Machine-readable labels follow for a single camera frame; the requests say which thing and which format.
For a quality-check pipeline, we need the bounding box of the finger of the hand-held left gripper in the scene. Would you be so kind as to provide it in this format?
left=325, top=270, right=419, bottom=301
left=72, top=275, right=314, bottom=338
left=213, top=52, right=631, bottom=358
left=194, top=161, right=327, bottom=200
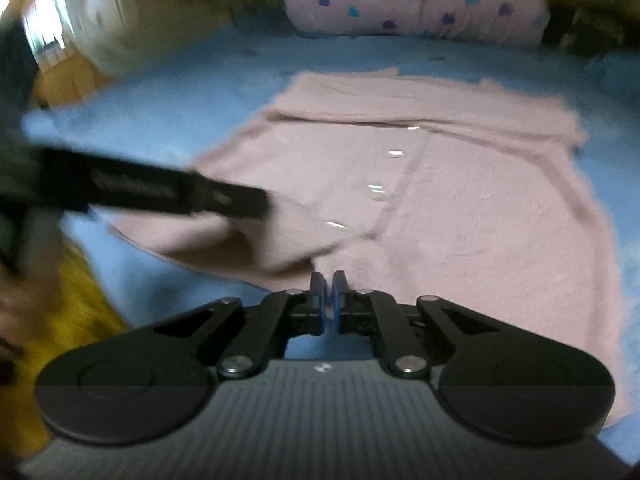
left=191, top=172, right=269, bottom=219

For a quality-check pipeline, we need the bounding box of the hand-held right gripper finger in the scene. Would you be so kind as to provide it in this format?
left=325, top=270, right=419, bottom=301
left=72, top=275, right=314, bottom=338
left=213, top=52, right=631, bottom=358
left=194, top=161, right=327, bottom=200
left=332, top=270, right=506, bottom=381
left=150, top=271, right=331, bottom=380

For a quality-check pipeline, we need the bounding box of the pink knitted cardigan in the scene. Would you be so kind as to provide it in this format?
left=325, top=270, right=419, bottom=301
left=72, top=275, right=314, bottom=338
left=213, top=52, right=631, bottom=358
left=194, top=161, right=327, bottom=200
left=107, top=67, right=627, bottom=425

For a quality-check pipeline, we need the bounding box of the person's left hand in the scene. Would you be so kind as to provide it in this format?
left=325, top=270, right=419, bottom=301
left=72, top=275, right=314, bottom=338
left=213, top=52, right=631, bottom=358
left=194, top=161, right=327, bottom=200
left=0, top=259, right=60, bottom=361

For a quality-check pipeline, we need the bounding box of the blue bed sheet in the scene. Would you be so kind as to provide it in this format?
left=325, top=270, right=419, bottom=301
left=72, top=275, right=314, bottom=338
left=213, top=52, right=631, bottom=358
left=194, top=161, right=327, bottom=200
left=22, top=20, right=640, bottom=461

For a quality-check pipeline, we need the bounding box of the yellow cloth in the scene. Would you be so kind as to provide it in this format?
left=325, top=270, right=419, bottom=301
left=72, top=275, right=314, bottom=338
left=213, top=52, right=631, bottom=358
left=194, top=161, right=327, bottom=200
left=0, top=244, right=128, bottom=453

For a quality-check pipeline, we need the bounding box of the white sheer curtain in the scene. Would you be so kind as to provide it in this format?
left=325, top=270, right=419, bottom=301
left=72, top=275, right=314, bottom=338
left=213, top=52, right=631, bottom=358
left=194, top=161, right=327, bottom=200
left=60, top=0, right=253, bottom=80

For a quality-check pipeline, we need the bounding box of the pink heart print quilt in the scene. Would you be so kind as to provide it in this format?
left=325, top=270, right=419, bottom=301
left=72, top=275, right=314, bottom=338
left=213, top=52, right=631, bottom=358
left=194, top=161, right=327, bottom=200
left=285, top=0, right=551, bottom=50

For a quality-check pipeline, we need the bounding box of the dark fuzzy cloth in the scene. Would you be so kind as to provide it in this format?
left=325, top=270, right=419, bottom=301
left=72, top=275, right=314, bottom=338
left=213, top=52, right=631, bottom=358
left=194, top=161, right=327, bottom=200
left=544, top=4, right=628, bottom=55

